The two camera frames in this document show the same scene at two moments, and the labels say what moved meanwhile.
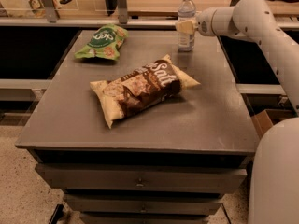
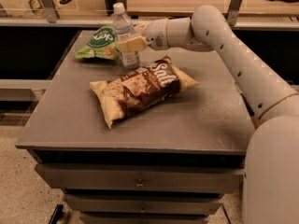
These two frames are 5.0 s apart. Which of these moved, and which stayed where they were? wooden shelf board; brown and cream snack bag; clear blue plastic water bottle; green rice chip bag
Moved: clear blue plastic water bottle
Stayed: wooden shelf board; green rice chip bag; brown and cream snack bag
